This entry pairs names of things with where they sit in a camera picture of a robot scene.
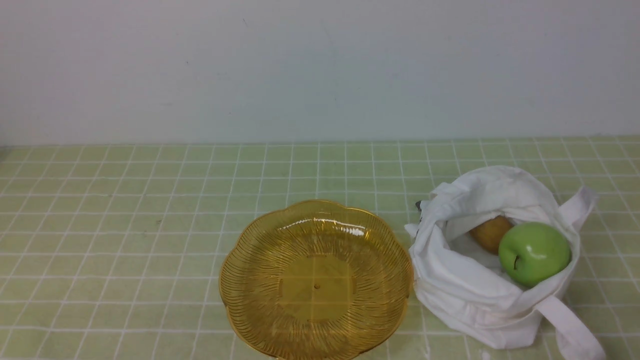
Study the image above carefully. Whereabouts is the brown round fruit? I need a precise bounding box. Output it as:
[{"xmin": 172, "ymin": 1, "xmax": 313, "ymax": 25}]
[{"xmin": 468, "ymin": 215, "xmax": 514, "ymax": 256}]

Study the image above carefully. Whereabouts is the white cloth tote bag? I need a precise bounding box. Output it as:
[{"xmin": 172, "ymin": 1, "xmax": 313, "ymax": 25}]
[{"xmin": 405, "ymin": 165, "xmax": 607, "ymax": 360}]

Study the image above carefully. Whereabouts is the amber ribbed plastic plate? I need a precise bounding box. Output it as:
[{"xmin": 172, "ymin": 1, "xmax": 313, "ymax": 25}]
[{"xmin": 218, "ymin": 199, "xmax": 414, "ymax": 360}]

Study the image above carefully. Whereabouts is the green apple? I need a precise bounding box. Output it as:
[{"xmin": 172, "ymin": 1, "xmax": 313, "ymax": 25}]
[{"xmin": 498, "ymin": 222, "xmax": 572, "ymax": 289}]

